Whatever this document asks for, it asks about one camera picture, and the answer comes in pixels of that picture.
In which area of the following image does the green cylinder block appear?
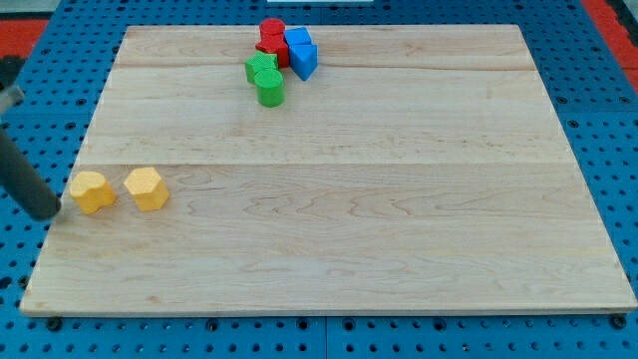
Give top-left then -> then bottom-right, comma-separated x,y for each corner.
254,69 -> 285,108

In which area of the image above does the yellow heart block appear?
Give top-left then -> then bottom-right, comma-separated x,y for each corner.
69,172 -> 118,214

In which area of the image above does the wooden board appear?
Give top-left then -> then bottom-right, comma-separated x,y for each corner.
20,25 -> 637,317

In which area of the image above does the blue triangle block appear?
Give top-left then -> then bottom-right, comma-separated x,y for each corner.
289,44 -> 318,81

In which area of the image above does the red star block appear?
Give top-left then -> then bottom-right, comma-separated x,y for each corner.
255,37 -> 290,68

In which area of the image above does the blue cube block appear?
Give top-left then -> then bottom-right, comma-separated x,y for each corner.
283,27 -> 313,47

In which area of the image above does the yellow hexagon block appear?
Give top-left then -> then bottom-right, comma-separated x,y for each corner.
124,167 -> 169,211

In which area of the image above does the red cylinder block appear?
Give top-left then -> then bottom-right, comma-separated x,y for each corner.
259,18 -> 286,40

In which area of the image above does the green star block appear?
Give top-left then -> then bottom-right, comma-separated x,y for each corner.
244,51 -> 278,85

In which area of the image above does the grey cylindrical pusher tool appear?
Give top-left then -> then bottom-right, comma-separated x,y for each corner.
1,55 -> 61,221

